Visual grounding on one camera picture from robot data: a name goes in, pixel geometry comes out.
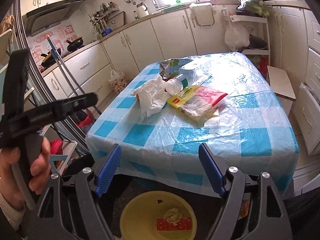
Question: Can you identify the clear plastic bottle white cap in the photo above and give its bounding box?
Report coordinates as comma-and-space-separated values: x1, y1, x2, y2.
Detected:
164, 68, 201, 96

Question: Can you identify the black range hood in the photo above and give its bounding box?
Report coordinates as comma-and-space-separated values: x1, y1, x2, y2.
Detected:
22, 0, 85, 37

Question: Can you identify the floral shopping bag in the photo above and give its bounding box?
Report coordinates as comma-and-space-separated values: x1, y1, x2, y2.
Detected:
108, 70, 127, 94

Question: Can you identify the white folding stool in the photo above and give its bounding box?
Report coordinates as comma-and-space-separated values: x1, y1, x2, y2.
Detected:
267, 66, 296, 116

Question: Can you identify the blue handled broom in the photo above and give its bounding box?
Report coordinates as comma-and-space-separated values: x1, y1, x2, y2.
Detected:
44, 44, 108, 109

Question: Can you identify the green white milk carton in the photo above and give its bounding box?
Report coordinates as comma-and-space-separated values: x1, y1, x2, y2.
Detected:
159, 57, 193, 80

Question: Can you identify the blue checkered plastic tablecloth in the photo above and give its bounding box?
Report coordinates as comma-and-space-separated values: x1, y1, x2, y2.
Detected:
85, 53, 299, 196

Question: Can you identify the white plastic bag hanging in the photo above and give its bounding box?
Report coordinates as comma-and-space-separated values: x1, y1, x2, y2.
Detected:
225, 18, 250, 51

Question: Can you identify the black wok pan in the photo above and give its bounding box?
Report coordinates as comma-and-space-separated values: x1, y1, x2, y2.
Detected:
66, 37, 84, 53

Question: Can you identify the yellow trash bucket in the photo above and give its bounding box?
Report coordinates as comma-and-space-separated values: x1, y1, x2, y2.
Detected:
120, 191, 197, 239

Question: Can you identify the white electric kettle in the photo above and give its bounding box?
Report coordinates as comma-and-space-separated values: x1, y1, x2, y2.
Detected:
136, 2, 149, 18

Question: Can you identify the white shelf rack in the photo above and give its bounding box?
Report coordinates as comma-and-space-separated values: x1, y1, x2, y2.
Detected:
223, 15, 271, 63

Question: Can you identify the white tissue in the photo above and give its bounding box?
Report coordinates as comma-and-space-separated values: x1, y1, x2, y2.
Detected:
130, 75, 170, 121

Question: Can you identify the bag of green vegetables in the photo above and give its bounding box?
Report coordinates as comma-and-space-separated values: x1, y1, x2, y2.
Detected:
237, 0, 270, 17

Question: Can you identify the yellow red snack wrapper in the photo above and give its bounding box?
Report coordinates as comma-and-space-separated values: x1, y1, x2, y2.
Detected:
167, 86, 228, 124

